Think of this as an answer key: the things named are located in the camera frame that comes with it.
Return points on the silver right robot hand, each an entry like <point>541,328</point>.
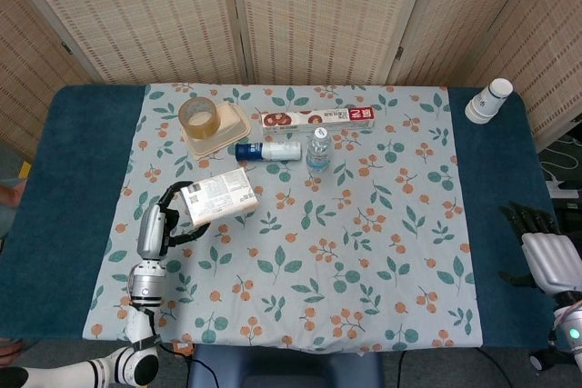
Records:
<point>552,261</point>

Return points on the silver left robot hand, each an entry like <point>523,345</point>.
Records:
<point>152,233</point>

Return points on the orange tissue pack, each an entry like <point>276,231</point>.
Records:
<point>220,197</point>

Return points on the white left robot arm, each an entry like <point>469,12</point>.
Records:
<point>136,315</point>

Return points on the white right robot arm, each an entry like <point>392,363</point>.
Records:
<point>570,320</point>

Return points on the red white cling film box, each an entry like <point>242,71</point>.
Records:
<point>318,119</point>

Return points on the white power strip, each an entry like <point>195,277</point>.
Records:
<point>561,189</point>

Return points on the black wheeled stand base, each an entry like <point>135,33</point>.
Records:
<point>545,361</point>

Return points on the teal blue table cover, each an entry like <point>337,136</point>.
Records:
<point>63,170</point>

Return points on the clear brown tape roll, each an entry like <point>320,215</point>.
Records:
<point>207,126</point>

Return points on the beige plastic container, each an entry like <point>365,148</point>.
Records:
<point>232,126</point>

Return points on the blue white spray can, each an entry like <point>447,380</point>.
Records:
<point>273,151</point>

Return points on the floral leaf tablecloth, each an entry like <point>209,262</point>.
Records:
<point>318,247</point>

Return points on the white paper cup stack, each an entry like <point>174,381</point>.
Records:
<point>486,104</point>

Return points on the clear water bottle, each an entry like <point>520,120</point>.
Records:
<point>318,154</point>

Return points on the blue chair seat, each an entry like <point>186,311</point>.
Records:
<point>282,367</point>

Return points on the bamboo folding screen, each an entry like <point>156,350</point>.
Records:
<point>291,15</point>

